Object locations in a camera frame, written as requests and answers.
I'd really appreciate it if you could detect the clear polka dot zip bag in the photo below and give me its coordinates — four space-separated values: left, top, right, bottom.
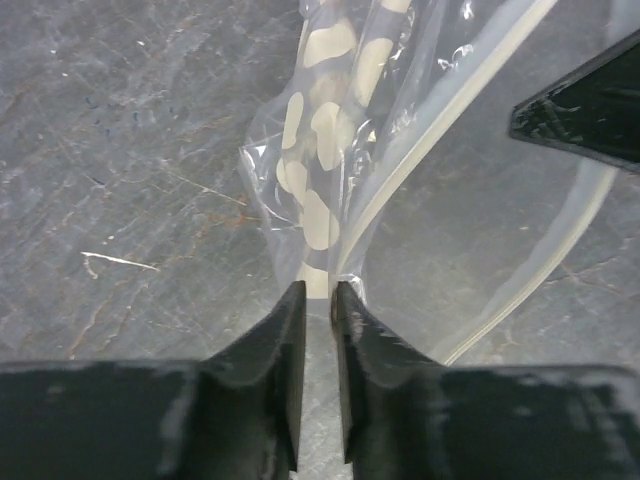
240 1 639 364

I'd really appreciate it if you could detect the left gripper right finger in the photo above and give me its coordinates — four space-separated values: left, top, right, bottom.
332 282 639 479

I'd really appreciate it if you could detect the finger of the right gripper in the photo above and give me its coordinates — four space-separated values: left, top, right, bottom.
509 31 640 173

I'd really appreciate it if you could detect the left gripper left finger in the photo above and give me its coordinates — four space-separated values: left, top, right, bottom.
1 281 306 479

